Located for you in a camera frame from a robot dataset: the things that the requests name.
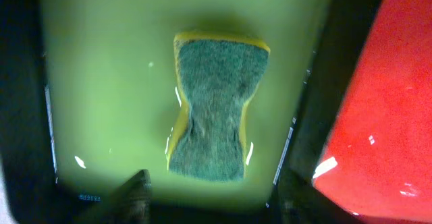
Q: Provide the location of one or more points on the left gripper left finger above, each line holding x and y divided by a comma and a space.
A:
128, 204

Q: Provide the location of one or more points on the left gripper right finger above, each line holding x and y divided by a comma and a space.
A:
300, 203

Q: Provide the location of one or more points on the yellow green sponge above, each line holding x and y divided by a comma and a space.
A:
217, 77

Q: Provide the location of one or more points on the red plastic tray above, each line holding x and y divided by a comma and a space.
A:
377, 163

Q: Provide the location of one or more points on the dark green tray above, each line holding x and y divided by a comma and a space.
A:
88, 96

